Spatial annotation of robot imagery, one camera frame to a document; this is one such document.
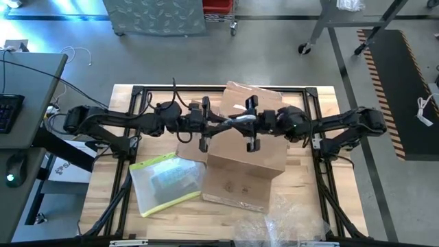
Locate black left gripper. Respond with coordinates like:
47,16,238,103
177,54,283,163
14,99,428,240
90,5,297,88
187,95,237,154

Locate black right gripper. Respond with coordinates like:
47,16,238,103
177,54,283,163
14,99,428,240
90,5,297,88
228,95,278,153

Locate brown cardboard box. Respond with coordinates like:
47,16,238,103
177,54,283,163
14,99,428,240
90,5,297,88
176,80,289,215

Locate teal desk calculator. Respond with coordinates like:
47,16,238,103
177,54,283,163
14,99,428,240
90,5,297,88
149,165,176,202

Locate clear pouch with green edge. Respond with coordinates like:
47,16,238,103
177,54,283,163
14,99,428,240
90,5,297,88
128,152,207,219

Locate clear bubble wrap sheet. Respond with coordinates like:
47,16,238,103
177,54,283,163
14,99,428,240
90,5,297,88
233,191,331,247

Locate white printed box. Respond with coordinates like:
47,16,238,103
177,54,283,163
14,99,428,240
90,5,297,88
47,140,99,185

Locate white plastic bag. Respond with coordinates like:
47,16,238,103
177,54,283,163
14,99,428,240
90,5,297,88
335,0,366,13

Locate black hazard-striped floor mat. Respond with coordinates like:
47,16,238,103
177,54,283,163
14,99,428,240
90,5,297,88
356,29,439,162

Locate black desk leg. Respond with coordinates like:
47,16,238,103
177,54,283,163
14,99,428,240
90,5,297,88
32,126,95,172

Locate white power adapter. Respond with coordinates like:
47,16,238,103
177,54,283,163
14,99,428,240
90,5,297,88
44,104,61,117

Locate grey desk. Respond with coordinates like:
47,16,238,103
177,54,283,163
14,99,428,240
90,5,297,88
0,51,69,241

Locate black computer mouse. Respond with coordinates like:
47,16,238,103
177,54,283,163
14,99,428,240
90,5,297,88
5,153,28,189

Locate black keyboard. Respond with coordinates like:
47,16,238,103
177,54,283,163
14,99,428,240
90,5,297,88
0,93,25,134

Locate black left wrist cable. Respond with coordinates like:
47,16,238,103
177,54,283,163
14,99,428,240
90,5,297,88
170,77,193,145

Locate black aluminium table frame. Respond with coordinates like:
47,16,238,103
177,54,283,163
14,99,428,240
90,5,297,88
82,84,370,241

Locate red wire shelf bins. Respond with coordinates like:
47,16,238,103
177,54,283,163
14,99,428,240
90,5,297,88
202,0,239,37

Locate grey rolling table frame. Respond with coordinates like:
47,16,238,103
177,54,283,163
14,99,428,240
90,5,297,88
297,0,411,56

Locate white floor cable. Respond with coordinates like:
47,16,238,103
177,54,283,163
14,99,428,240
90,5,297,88
60,46,93,67

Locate white cable bundle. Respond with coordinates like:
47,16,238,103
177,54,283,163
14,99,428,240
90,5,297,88
416,93,434,128

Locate black desk cable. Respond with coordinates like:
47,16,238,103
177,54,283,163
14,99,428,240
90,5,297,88
0,58,109,110

